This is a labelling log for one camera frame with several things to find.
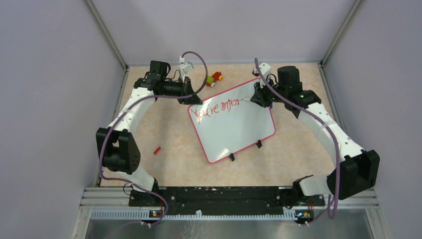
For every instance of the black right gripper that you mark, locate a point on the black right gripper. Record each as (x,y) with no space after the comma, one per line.
(259,96)

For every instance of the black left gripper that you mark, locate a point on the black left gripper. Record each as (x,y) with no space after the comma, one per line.
(186,87)

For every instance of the pink framed whiteboard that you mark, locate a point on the pink framed whiteboard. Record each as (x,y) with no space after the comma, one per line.
(225,124)

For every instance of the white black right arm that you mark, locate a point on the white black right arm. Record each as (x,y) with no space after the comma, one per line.
(355,170)

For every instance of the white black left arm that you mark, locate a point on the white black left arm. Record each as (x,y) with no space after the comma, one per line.
(118,151)

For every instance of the colourful toy car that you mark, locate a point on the colourful toy car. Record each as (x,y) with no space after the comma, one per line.
(213,78)

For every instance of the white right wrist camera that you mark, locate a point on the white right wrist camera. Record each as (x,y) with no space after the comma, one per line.
(265,70)

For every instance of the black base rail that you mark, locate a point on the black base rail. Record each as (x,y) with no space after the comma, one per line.
(224,201)

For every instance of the grey cable duct strip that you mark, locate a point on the grey cable duct strip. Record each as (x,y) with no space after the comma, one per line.
(146,215)

